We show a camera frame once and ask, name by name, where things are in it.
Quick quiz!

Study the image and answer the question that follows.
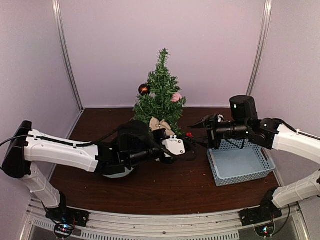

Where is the blue plastic basket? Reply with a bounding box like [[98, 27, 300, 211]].
[[207, 139, 276, 187]]

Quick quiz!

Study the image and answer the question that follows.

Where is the pink pompom ornament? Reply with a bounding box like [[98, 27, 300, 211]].
[[171, 92, 183, 103]]

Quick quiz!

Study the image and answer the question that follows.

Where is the right aluminium frame post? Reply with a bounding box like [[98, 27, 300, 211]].
[[246, 0, 273, 96]]

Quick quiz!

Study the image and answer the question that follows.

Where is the light green floral plate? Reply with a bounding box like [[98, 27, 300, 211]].
[[103, 168, 135, 179]]

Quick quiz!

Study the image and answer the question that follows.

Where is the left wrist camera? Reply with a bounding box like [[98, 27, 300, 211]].
[[152, 128, 186, 156]]

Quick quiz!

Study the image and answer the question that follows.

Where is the dark red bauble ornament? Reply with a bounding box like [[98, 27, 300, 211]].
[[138, 83, 151, 96]]

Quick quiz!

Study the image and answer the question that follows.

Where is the beige burlap bow ornament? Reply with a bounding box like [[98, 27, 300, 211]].
[[149, 117, 175, 136]]

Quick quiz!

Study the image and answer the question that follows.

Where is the front aluminium rail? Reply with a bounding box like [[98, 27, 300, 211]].
[[18, 198, 311, 240]]

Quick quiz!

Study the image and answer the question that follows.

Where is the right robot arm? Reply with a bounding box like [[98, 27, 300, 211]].
[[189, 95, 320, 221]]

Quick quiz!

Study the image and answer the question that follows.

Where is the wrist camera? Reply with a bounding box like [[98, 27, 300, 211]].
[[152, 128, 186, 156], [217, 114, 225, 123]]

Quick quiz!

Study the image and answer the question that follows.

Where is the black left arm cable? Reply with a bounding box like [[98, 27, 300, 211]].
[[0, 124, 126, 173]]

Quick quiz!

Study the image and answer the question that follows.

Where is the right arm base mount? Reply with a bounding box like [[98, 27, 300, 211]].
[[239, 188, 283, 238]]

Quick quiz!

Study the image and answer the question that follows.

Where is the small green christmas tree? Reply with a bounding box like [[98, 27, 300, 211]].
[[133, 48, 187, 135]]

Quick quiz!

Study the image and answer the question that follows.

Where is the dark berry twig ornament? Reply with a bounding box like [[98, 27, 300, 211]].
[[186, 132, 194, 138]]

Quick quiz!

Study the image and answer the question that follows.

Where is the aluminium frame post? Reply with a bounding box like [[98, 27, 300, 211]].
[[52, 0, 84, 112], [246, 0, 273, 96]]

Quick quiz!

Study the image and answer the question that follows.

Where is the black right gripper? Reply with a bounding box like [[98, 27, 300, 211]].
[[187, 113, 250, 150]]

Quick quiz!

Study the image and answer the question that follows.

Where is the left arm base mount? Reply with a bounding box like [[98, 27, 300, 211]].
[[42, 192, 90, 240]]

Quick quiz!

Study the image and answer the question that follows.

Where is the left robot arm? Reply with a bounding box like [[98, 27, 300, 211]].
[[1, 120, 197, 222]]

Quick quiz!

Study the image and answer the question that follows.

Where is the left aluminium frame post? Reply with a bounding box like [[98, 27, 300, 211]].
[[52, 0, 84, 112]]

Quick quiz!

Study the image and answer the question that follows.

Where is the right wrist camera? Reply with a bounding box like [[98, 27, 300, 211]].
[[217, 114, 225, 123]]

